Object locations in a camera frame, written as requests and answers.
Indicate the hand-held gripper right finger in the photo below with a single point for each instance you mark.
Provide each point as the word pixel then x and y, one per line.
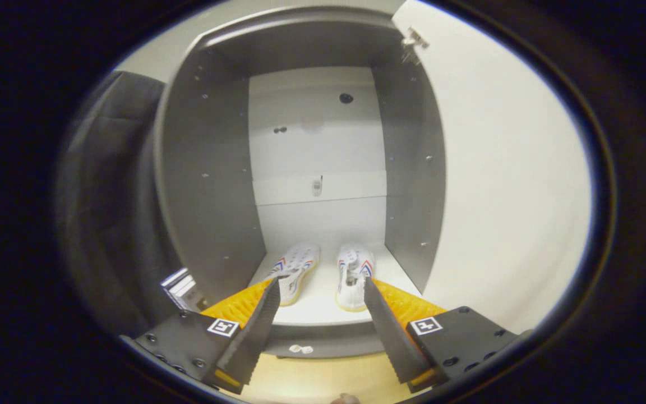
pixel 390 331

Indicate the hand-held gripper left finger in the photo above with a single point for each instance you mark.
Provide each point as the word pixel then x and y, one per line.
pixel 253 331

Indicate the white striped canvas shoe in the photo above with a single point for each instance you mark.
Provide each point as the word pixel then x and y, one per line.
pixel 298 264
pixel 354 269

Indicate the grey shoe cabinet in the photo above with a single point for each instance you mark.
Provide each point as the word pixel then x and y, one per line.
pixel 211 196

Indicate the metal door hinge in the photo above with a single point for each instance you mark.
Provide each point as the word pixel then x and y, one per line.
pixel 414 42

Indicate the black backdrop cloth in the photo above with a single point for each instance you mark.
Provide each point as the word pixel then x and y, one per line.
pixel 110 196

